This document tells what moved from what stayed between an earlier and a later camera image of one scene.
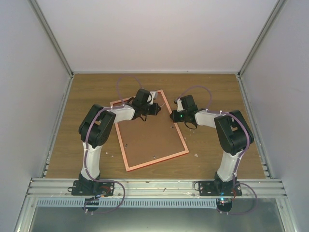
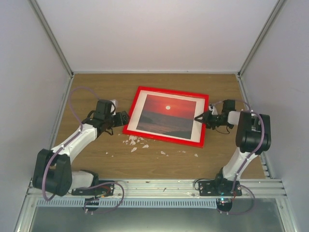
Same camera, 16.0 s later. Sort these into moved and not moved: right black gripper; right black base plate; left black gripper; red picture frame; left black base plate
Moved: left black gripper; red picture frame; right black gripper
Not moved: right black base plate; left black base plate
